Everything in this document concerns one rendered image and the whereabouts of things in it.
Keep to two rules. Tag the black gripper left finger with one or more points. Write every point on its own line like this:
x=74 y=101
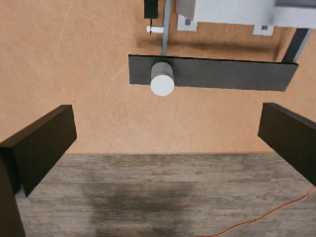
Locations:
x=26 y=157

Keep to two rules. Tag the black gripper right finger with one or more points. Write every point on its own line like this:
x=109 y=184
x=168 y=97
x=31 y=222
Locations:
x=291 y=136

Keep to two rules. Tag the grey cylinder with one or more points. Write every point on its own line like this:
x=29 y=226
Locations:
x=162 y=79

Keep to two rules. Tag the black thin rod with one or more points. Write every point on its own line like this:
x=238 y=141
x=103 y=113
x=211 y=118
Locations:
x=151 y=9

